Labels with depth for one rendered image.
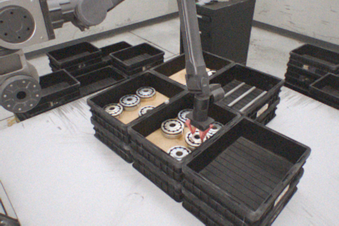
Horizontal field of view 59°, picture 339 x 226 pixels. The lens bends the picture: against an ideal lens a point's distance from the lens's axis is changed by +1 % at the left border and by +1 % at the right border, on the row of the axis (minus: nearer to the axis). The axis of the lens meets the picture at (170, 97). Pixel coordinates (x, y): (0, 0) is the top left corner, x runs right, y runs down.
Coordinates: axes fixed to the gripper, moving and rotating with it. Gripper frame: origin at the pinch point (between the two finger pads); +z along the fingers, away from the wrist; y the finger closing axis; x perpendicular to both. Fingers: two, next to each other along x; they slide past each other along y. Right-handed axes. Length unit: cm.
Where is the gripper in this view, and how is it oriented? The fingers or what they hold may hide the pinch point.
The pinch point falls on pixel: (197, 135)
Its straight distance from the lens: 123.3
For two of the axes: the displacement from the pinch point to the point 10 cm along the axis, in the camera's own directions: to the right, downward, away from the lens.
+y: -7.0, -4.1, 5.9
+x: -7.1, 3.6, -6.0
